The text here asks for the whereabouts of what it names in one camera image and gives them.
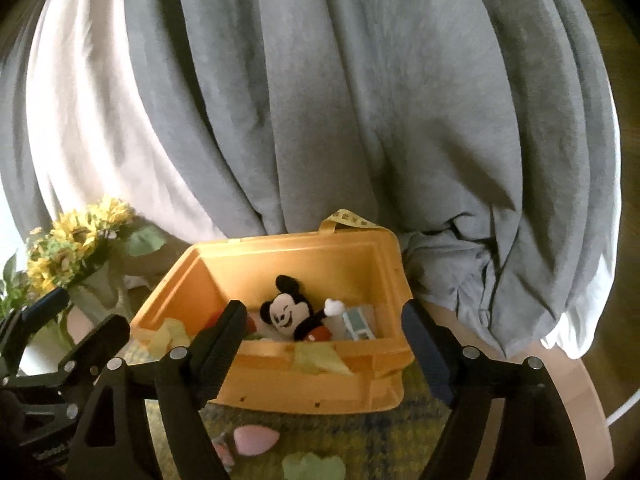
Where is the pink felt petal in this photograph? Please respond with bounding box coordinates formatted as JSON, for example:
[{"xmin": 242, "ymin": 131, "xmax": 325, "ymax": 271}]
[{"xmin": 231, "ymin": 425, "xmax": 279, "ymax": 459}]

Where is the yellow plastic storage bin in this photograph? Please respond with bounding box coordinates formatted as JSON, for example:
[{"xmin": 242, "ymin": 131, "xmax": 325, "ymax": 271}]
[{"xmin": 131, "ymin": 227, "xmax": 415, "ymax": 415}]

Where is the green leafy plant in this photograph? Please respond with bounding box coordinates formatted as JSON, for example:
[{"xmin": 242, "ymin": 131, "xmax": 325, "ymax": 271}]
[{"xmin": 0, "ymin": 254, "xmax": 32, "ymax": 318}]

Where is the white vase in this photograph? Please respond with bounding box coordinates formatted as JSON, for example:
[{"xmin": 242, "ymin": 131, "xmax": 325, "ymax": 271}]
[{"xmin": 64, "ymin": 264, "xmax": 135, "ymax": 348}]

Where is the yellow plaid table mat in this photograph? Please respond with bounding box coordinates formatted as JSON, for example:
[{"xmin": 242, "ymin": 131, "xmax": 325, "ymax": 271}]
[{"xmin": 122, "ymin": 340, "xmax": 453, "ymax": 480}]

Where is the pink and white soft piece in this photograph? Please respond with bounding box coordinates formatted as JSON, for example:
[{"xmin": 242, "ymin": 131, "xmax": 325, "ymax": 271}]
[{"xmin": 210, "ymin": 435, "xmax": 237, "ymax": 477}]

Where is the small clear plastic box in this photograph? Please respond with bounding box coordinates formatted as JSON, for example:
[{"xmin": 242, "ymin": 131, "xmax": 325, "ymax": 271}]
[{"xmin": 342, "ymin": 305, "xmax": 377, "ymax": 342}]

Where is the artificial sunflower bouquet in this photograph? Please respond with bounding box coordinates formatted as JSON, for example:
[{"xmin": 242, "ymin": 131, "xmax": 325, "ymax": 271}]
[{"xmin": 25, "ymin": 197, "xmax": 167, "ymax": 297}]

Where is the grey curtain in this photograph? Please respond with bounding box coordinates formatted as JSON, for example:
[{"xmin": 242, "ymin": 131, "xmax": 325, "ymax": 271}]
[{"xmin": 0, "ymin": 0, "xmax": 622, "ymax": 361}]

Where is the pale green fabric leaf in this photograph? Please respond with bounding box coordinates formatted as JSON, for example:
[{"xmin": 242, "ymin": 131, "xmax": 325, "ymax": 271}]
[{"xmin": 291, "ymin": 342, "xmax": 355, "ymax": 376}]

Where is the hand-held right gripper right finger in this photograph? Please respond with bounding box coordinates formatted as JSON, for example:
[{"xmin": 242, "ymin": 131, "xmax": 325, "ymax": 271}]
[{"xmin": 400, "ymin": 299, "xmax": 587, "ymax": 480}]

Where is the green felt leaf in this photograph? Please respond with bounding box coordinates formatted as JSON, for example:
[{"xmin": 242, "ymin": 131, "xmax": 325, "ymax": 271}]
[{"xmin": 281, "ymin": 452, "xmax": 347, "ymax": 480}]

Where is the white cable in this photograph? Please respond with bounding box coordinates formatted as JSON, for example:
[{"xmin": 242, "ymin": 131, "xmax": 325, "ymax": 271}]
[{"xmin": 604, "ymin": 385, "xmax": 640, "ymax": 427}]

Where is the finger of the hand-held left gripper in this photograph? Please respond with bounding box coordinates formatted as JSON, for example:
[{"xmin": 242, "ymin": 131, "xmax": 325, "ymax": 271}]
[
  {"xmin": 0, "ymin": 287, "xmax": 72, "ymax": 378},
  {"xmin": 10, "ymin": 315, "xmax": 132, "ymax": 403}
]

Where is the mouse plush toy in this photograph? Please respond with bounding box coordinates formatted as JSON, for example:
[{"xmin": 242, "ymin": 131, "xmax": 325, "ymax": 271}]
[{"xmin": 259, "ymin": 274, "xmax": 345, "ymax": 344}]

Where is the yellow-green fabric leaf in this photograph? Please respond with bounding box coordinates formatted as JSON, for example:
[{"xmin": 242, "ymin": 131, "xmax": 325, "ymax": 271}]
[{"xmin": 144, "ymin": 317, "xmax": 195, "ymax": 357}]

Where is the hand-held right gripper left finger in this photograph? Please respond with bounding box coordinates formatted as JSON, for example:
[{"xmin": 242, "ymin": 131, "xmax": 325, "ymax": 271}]
[{"xmin": 70, "ymin": 300, "xmax": 249, "ymax": 480}]

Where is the yellow printed ribbon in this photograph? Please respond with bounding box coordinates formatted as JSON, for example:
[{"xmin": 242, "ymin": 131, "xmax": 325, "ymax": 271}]
[{"xmin": 320, "ymin": 208, "xmax": 382, "ymax": 236}]

